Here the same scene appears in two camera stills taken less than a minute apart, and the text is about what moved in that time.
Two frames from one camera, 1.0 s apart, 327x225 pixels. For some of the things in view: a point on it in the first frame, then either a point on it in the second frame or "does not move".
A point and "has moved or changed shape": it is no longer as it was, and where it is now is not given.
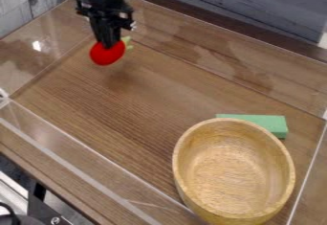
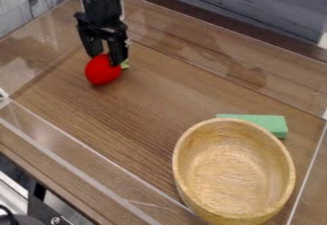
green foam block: (275, 123) does not move
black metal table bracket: (40, 212) does not move
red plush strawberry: (106, 56) has moved or changed shape
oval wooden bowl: (234, 170) does not move
